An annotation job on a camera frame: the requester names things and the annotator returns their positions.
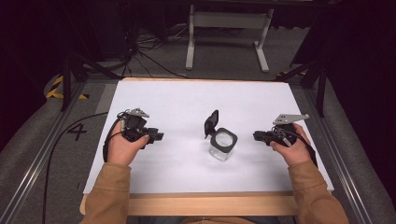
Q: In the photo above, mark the yellow black hazard tape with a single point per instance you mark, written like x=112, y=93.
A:
x=59, y=90

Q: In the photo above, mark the white metal stand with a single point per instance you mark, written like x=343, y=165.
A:
x=229, y=34

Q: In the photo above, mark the clear jar with black lid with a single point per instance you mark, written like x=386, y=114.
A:
x=219, y=137

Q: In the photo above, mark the black tripod stand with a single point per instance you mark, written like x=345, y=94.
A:
x=311, y=77
x=77, y=71

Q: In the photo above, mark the person's left hand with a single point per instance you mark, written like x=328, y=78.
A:
x=124, y=151

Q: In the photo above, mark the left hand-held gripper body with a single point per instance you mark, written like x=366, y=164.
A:
x=134, y=123

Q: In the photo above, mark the aluminium rail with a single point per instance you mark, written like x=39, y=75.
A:
x=337, y=161
x=37, y=158

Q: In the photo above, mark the person's right hand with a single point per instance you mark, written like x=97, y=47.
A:
x=292, y=148

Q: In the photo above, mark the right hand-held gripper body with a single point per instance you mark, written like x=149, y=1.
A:
x=285, y=127

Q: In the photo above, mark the wooden table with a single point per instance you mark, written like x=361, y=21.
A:
x=205, y=140

